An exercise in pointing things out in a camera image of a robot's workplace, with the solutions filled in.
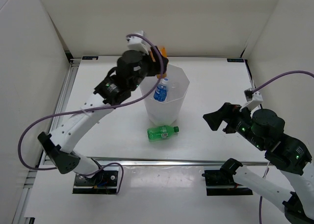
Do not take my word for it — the green plastic bottle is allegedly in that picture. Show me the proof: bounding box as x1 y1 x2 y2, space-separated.
147 125 180 141

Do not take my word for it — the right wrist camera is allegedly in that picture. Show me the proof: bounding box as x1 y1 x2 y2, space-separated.
240 88 263 112

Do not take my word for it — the orange plastic bottle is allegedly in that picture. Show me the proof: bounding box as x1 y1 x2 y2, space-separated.
150 46 167 79

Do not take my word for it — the white octagonal plastic bin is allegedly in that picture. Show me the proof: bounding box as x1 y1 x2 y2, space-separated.
144 65 190 126

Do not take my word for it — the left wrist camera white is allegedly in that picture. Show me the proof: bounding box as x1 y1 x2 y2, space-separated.
126 36 149 54

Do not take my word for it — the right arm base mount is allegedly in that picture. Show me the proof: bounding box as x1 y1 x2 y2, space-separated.
202 170 253 196

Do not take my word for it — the left aluminium frame rail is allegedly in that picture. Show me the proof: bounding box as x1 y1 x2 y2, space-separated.
12 58 80 224

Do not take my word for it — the blue label Pocari bottle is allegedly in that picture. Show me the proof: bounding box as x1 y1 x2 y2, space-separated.
154 78 169 102

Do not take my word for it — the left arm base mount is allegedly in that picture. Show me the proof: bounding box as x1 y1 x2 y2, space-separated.
72 167 119 195

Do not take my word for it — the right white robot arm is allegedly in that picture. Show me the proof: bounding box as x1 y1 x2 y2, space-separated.
203 102 314 224

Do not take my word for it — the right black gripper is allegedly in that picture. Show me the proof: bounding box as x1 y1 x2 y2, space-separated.
202 102 266 150

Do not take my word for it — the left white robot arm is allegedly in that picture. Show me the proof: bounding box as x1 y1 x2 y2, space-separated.
38 50 168 185

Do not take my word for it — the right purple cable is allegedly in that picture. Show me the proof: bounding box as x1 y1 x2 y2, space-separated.
259 70 314 224

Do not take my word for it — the aluminium front rail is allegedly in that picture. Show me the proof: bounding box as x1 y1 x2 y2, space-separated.
93 156 275 167

